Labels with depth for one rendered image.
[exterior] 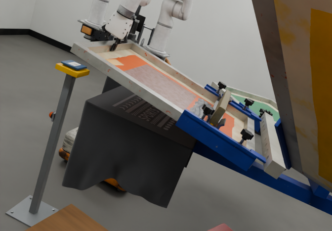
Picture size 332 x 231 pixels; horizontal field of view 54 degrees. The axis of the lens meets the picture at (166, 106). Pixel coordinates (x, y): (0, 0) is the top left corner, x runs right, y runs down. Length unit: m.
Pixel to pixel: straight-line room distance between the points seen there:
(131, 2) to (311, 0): 1.11
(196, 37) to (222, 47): 0.43
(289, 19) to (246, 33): 4.74
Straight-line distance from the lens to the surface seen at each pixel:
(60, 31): 6.14
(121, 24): 1.48
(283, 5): 0.45
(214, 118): 1.26
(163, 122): 1.41
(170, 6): 1.90
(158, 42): 1.92
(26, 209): 2.22
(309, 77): 0.54
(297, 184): 1.53
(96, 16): 2.09
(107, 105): 1.39
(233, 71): 5.24
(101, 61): 1.23
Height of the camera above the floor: 1.43
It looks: 17 degrees down
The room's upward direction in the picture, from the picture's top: 21 degrees clockwise
